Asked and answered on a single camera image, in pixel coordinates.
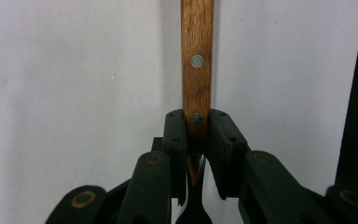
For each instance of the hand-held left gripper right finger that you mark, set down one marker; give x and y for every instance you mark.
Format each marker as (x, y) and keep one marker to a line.
(227, 155)

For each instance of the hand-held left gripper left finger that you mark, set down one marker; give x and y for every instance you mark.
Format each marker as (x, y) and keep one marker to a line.
(177, 146)

